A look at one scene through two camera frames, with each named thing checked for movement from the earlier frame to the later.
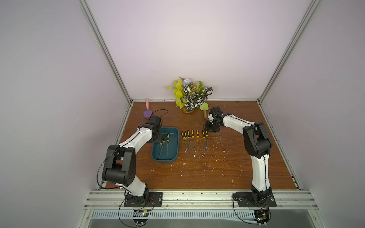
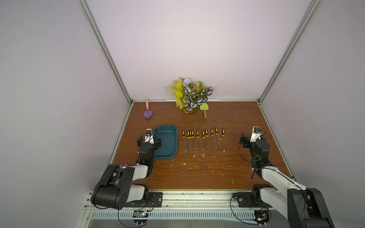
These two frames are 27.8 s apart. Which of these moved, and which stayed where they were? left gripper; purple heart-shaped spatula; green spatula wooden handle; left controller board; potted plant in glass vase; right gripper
Moved: right gripper; left gripper
Stayed: purple heart-shaped spatula; left controller board; potted plant in glass vase; green spatula wooden handle
